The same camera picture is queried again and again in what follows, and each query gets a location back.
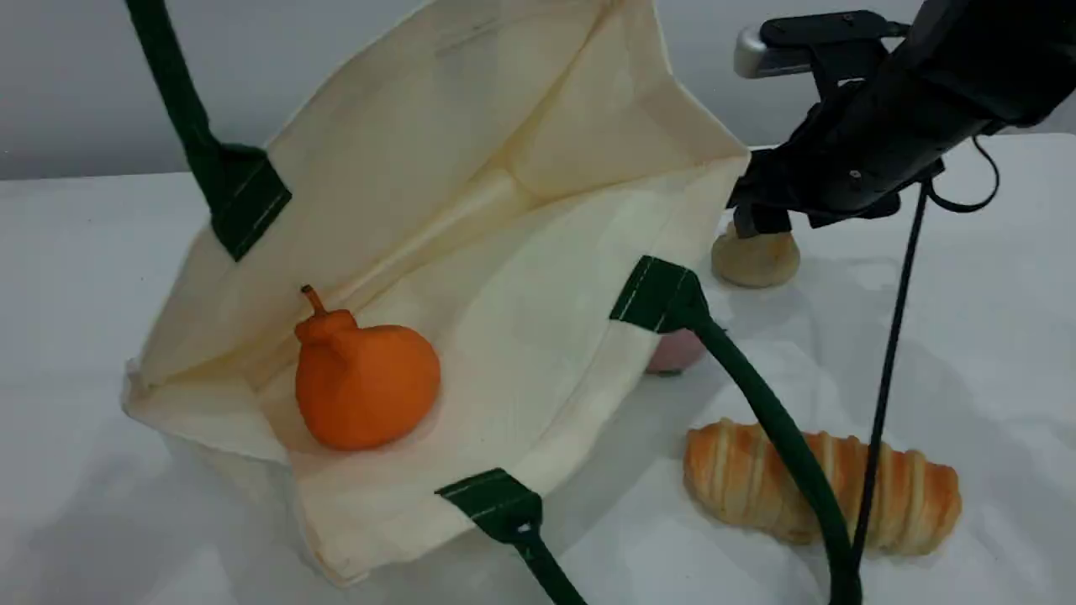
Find beige egg yolk pastry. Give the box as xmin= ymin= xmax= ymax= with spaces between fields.
xmin=712 ymin=220 xmax=801 ymax=289

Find silver wrist camera black mount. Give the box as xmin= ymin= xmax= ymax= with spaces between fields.
xmin=734 ymin=10 xmax=913 ymax=100

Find pink peach bun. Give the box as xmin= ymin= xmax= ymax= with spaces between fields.
xmin=645 ymin=329 xmax=708 ymax=376

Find striped long bread roll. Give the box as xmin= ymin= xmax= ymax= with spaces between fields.
xmin=683 ymin=418 xmax=963 ymax=557

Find white canvas bag green handles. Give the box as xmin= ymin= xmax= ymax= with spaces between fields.
xmin=122 ymin=0 xmax=863 ymax=605

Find orange toy fruit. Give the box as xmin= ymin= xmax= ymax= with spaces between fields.
xmin=294 ymin=285 xmax=441 ymax=452

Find thin black cable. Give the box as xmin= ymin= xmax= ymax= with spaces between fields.
xmin=849 ymin=133 xmax=1003 ymax=593

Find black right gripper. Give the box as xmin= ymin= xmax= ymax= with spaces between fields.
xmin=726 ymin=77 xmax=980 ymax=239

